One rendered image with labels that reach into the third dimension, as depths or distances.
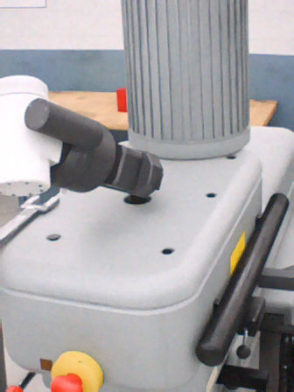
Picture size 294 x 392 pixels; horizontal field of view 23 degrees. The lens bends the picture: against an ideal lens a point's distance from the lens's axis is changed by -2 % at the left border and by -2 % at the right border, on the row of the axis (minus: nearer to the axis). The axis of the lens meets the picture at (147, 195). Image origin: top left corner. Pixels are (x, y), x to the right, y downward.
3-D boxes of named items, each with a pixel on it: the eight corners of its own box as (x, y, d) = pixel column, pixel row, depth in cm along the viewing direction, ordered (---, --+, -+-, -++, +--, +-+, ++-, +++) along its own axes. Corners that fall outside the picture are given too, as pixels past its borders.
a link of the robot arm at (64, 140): (38, 208, 86) (-31, 191, 76) (37, 122, 88) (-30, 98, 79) (116, 190, 80) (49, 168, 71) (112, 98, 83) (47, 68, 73)
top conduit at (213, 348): (224, 370, 81) (224, 345, 80) (189, 365, 83) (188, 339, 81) (289, 212, 120) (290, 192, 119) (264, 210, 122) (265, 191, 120)
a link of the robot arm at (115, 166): (76, 198, 98) (17, 181, 88) (95, 129, 98) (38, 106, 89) (152, 219, 91) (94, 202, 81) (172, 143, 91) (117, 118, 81)
